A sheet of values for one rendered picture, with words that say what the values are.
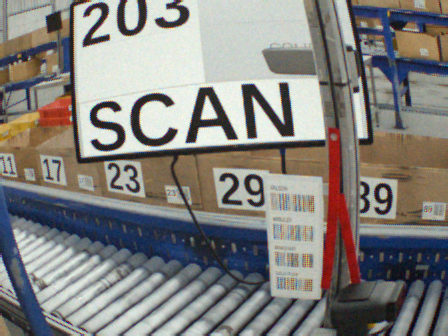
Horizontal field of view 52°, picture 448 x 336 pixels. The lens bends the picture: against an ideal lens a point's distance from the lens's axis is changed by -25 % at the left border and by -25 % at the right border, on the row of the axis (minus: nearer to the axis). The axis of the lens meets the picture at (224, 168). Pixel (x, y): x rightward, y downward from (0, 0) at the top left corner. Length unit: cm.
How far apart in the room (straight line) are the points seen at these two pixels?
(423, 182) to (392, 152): 33
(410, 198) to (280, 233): 64
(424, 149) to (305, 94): 85
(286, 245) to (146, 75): 32
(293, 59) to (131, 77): 25
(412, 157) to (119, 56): 103
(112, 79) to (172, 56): 10
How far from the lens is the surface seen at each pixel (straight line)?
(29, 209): 223
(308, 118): 82
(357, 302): 73
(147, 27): 85
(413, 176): 134
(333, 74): 68
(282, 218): 77
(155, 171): 166
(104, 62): 87
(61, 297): 154
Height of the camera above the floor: 149
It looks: 18 degrees down
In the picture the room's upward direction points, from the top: 7 degrees counter-clockwise
